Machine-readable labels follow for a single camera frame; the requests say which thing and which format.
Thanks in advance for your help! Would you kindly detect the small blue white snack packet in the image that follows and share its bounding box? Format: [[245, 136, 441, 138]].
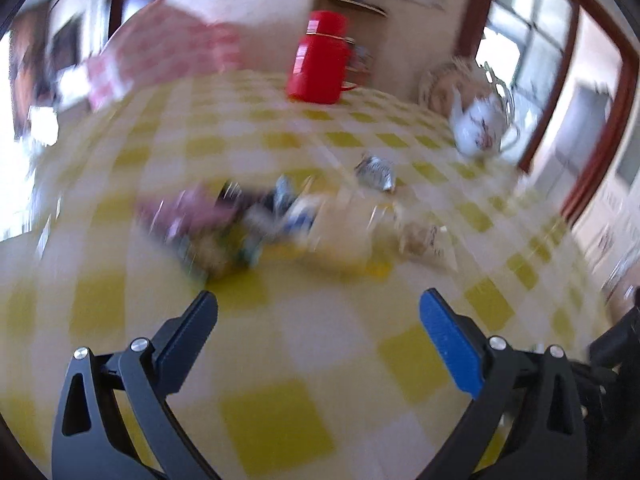
[[275, 175, 321, 241]]

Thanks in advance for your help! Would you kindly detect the wooden framed window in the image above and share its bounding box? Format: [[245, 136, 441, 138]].
[[465, 0, 631, 226]]

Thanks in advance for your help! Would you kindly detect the green foil snack packet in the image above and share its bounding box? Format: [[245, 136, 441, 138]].
[[355, 154, 398, 193]]

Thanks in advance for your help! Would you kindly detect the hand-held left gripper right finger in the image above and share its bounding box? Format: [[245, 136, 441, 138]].
[[420, 288, 587, 480]]

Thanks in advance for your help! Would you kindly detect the white green-edged snack packet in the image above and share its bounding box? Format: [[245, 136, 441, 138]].
[[300, 195, 396, 275]]

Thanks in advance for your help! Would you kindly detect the wooden wall shelf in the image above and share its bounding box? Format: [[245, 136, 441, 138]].
[[320, 0, 388, 17]]

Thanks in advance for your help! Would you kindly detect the yellow checkered tablecloth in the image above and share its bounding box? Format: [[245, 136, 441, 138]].
[[0, 70, 616, 480]]

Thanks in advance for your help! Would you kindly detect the white floral teapot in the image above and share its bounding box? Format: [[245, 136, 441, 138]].
[[447, 87, 521, 158]]

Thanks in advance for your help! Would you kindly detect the red thermos jug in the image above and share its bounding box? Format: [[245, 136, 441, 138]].
[[286, 10, 358, 106]]

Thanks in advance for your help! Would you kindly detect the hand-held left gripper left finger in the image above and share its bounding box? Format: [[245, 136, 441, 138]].
[[51, 290, 221, 480]]

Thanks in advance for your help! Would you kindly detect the pink snack packet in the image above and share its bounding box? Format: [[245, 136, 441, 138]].
[[137, 187, 236, 246]]

